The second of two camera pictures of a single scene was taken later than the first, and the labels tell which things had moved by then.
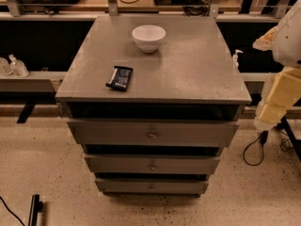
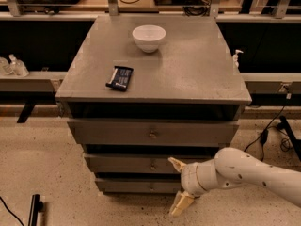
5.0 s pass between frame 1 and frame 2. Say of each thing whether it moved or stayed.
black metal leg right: stayed
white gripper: moved
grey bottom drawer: stayed
